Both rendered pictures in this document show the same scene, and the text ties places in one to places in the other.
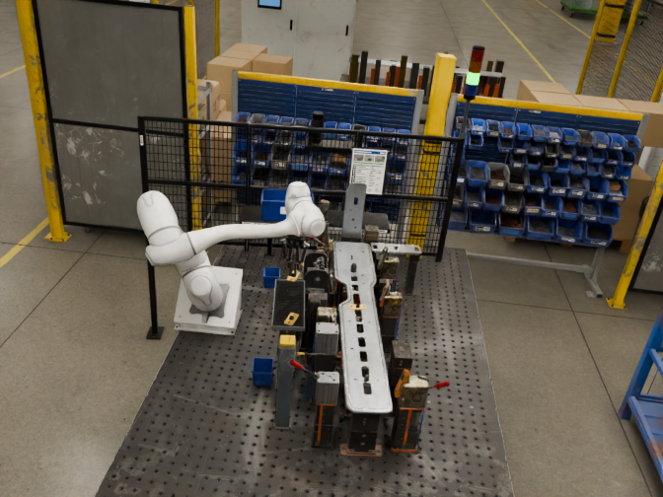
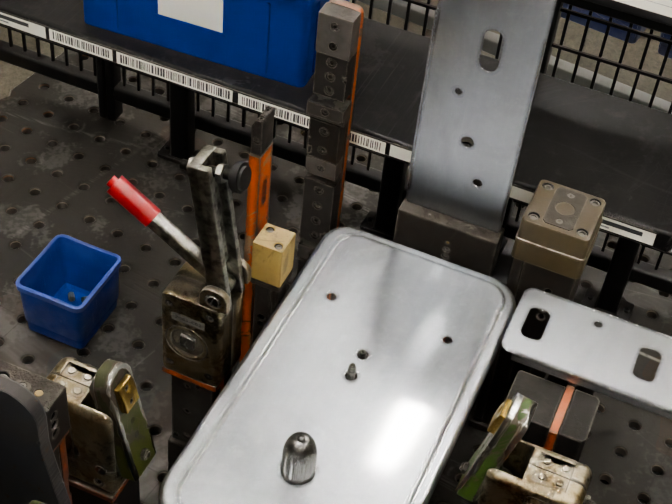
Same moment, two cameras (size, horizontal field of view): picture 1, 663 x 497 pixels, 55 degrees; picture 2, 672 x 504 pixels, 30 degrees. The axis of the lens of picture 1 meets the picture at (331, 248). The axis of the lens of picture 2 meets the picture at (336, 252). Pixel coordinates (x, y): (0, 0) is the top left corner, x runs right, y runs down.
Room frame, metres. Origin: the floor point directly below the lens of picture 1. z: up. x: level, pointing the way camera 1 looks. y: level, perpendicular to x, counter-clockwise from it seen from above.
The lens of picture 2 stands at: (2.27, -0.41, 1.95)
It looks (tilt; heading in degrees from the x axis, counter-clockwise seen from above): 44 degrees down; 23
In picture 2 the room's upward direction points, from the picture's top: 7 degrees clockwise
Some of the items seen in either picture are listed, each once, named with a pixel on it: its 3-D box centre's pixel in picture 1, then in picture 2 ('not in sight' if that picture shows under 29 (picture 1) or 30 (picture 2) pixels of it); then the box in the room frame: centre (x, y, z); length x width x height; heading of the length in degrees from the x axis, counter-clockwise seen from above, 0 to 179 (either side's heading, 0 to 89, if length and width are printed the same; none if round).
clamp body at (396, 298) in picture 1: (388, 322); not in sight; (2.63, -0.32, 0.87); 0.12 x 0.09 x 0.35; 94
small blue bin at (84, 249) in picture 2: (271, 278); (71, 294); (3.15, 0.33, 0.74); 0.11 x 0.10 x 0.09; 4
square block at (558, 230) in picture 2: (368, 254); (533, 320); (3.30, -0.23, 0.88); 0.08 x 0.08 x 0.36; 4
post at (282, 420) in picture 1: (284, 385); not in sight; (2.04, 0.14, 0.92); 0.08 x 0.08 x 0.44; 4
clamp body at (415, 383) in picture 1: (408, 413); not in sight; (1.98, -0.39, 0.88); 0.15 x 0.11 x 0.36; 94
